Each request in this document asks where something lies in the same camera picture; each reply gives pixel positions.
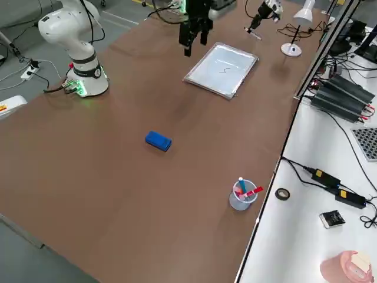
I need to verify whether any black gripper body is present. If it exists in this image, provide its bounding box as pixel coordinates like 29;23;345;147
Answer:
258;2;275;19
186;0;213;24

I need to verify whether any blue white whiteboard marker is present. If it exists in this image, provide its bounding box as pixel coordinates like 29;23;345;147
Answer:
243;27;262;41

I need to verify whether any blue whiteboard eraser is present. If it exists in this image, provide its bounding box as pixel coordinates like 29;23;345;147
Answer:
144;130;173;153

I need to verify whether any silver framed whiteboard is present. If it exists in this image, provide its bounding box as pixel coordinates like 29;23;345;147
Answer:
182;41;260;101

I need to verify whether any blue marker white cap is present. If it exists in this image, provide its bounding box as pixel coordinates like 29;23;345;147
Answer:
237;176;249;197

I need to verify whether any red marker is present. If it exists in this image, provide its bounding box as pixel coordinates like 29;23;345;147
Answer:
241;186;264;199

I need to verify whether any white desk lamp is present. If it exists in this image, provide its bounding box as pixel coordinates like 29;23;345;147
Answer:
280;0;316;57

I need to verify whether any black finned power supply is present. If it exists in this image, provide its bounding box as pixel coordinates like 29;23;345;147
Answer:
326;74;376;104
310;84;369;123

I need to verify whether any checkered calibration board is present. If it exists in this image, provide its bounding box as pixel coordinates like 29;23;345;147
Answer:
350;127;377;162

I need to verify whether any white power strip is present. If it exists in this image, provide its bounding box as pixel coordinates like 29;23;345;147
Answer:
20;66;41;81

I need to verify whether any black power adapter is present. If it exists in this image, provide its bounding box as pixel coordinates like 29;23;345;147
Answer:
335;188;366;210
311;167;342;189

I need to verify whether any black tape roll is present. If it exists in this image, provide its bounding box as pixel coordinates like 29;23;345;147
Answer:
275;187;291;202

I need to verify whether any clear plastic pen cup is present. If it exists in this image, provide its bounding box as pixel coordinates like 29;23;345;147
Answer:
229;180;257;212

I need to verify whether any white box yellow label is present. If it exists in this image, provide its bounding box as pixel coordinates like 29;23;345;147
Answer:
0;95;28;120

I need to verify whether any pink round container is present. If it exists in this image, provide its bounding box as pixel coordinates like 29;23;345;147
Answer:
320;250;373;283

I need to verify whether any black base cable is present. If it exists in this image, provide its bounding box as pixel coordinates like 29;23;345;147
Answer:
144;5;189;25
43;84;75;96

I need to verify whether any black lamp cable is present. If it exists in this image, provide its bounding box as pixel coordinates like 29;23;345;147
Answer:
276;21;330;40

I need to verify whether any aluminium frame post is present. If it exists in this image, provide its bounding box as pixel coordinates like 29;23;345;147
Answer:
293;0;356;100

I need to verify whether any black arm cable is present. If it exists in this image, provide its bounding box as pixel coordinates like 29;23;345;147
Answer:
78;0;106;45

